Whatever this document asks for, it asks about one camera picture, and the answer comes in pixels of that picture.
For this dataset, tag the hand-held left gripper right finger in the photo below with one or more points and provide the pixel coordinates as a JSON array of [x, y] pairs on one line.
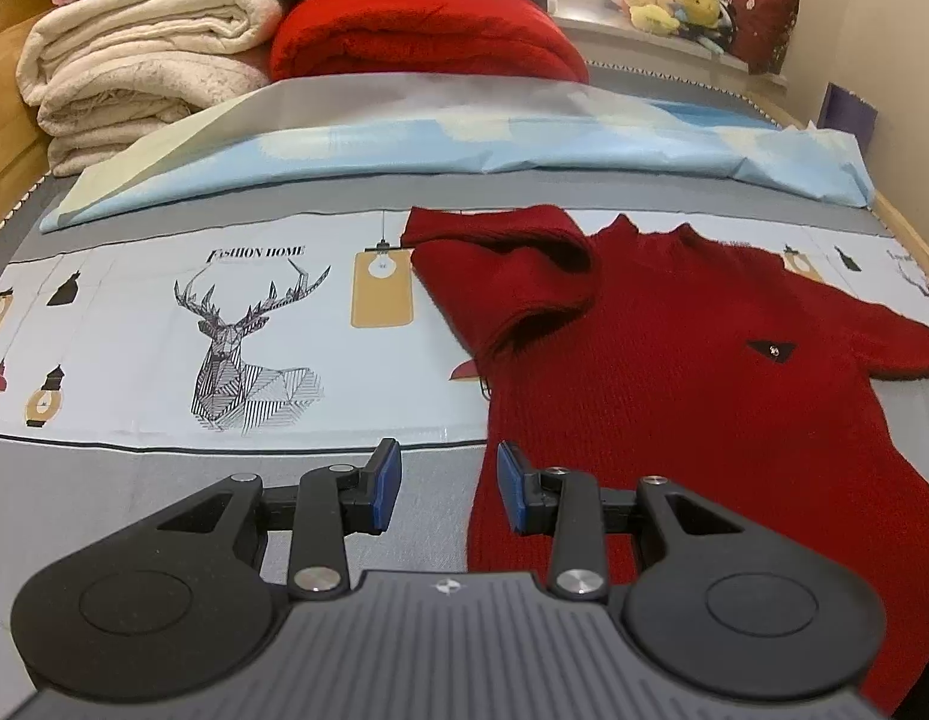
[[509, 487]]

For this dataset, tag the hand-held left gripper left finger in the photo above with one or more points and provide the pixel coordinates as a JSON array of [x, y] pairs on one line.
[[389, 484]]

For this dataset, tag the red knit sweater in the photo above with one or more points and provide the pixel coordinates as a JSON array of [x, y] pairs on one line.
[[659, 390]]

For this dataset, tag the light blue folded quilt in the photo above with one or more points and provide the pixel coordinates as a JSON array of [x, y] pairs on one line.
[[434, 135]]

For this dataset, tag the red fluffy folded blanket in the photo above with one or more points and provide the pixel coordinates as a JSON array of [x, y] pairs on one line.
[[419, 34]]

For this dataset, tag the grey window ledge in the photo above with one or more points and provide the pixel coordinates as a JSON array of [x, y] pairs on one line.
[[659, 52]]

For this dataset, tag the cream fluffy folded blanket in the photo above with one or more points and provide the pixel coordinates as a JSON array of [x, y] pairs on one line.
[[142, 67]]

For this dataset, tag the pale yellow plush toy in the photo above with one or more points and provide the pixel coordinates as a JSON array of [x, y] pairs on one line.
[[654, 19]]

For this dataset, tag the purple box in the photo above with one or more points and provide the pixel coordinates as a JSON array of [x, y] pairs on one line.
[[848, 111]]

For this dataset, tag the dark red cushion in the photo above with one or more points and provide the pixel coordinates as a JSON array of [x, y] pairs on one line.
[[764, 19]]

